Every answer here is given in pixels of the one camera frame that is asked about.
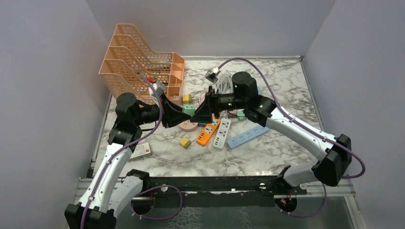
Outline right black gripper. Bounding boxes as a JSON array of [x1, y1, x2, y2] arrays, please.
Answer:
[[190, 86, 247, 124]]

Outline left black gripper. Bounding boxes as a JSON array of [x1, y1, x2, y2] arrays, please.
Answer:
[[133, 93, 191, 128]]

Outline green plug adapter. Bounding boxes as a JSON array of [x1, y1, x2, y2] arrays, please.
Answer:
[[182, 104, 196, 116]]

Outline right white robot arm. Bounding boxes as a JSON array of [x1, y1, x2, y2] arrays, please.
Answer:
[[190, 72, 365, 194]]

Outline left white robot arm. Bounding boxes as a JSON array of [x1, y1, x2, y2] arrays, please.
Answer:
[[64, 93, 191, 229]]

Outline yellow cube plug adapter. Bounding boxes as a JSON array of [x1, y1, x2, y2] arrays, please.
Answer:
[[179, 137, 192, 149]]

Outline orange power strip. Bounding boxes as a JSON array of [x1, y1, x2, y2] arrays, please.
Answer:
[[196, 118, 221, 146]]

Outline round pink power strip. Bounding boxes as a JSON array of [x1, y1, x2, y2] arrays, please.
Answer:
[[178, 120, 198, 132]]

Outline yellow adapter near organizer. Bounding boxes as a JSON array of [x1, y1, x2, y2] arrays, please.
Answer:
[[182, 94, 192, 104]]

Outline white power strip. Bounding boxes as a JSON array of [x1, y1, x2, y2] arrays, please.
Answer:
[[213, 118, 232, 150]]

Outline blue power strip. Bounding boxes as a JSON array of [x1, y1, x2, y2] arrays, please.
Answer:
[[226, 125, 270, 149]]

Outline white red labelled box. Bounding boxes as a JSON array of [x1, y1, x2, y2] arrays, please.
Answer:
[[129, 143, 152, 161]]

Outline orange mesh file organizer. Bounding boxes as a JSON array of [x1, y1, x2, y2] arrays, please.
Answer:
[[99, 23, 185, 105]]

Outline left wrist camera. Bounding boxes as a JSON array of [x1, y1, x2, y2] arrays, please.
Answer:
[[148, 81, 166, 98]]

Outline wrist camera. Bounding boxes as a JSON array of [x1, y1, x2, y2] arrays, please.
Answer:
[[148, 81, 166, 98], [204, 68, 220, 83]]

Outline grey coiled cable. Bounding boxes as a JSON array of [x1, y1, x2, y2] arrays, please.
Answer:
[[214, 73, 235, 94]]

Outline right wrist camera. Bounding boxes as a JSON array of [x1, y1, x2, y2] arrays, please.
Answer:
[[204, 68, 220, 83]]

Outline black mounting rail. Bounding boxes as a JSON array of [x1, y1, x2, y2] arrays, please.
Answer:
[[126, 169, 307, 210]]

